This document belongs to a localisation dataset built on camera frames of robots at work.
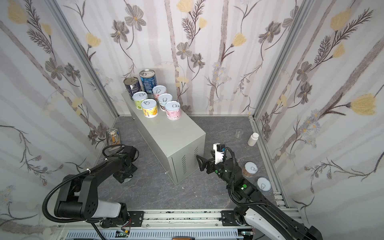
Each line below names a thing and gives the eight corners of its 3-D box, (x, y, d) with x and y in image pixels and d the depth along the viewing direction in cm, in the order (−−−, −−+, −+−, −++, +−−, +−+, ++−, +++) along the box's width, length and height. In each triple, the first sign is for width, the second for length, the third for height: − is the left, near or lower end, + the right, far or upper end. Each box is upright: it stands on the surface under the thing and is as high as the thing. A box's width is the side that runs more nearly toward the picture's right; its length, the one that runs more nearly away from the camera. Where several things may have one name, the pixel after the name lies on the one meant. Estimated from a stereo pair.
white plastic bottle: (248, 146, 105) (253, 138, 97) (246, 141, 108) (251, 132, 100) (254, 146, 105) (259, 138, 97) (252, 141, 108) (257, 132, 100)
